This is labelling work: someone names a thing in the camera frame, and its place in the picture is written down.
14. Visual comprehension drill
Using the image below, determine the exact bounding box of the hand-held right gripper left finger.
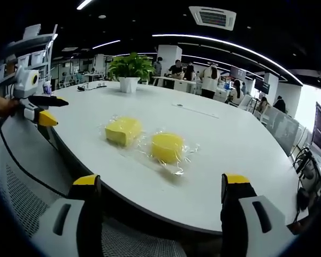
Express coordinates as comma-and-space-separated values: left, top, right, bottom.
29, 173, 103, 257

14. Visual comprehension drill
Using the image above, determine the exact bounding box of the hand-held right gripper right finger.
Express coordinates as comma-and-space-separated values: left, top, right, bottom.
220, 173, 297, 257

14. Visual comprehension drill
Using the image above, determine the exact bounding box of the yellow rectangular silicone block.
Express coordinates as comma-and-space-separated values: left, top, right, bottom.
104, 116, 142, 147

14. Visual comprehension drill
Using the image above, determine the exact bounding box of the yellow round silicone block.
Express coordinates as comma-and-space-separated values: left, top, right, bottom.
151, 132, 186, 164

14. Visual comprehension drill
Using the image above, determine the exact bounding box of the person's left hand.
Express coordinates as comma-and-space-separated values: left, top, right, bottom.
0, 90, 21, 118

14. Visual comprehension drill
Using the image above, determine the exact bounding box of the white storage shelf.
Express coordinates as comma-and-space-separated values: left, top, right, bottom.
0, 24, 59, 92

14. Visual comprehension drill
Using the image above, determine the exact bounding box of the potted green plant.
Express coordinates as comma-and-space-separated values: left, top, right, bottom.
108, 52, 156, 94

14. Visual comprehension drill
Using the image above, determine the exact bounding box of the white desk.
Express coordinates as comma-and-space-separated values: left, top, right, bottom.
151, 75, 204, 95

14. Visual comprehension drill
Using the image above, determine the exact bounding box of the ceiling air conditioner vent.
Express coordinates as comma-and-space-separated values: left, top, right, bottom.
188, 5, 236, 31

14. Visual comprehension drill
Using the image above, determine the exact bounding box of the black cable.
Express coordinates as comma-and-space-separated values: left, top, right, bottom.
0, 117, 70, 199

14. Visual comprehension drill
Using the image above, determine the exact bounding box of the tangle of black cables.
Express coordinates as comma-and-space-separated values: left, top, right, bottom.
293, 147, 321, 223

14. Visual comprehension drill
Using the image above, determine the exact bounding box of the wall screen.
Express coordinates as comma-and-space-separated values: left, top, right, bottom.
254, 78, 271, 95

